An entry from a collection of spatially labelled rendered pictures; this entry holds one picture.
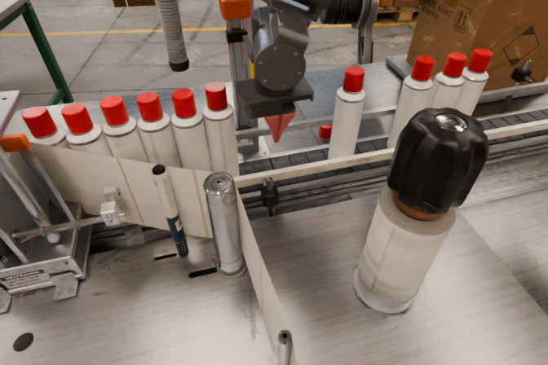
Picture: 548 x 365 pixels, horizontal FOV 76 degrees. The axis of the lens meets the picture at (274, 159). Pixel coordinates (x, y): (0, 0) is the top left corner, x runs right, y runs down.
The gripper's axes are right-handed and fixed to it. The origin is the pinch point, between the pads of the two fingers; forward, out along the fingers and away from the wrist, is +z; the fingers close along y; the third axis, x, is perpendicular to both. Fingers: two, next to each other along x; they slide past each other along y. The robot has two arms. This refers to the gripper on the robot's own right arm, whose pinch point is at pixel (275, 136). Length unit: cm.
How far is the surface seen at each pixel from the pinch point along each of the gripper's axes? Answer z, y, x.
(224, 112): -3.0, -7.3, 4.5
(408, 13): 96, 211, 277
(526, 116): 15, 65, 9
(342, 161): 10.5, 13.7, 1.9
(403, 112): 3.7, 26.9, 5.3
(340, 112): 0.7, 13.2, 4.5
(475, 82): -1.2, 40.1, 4.3
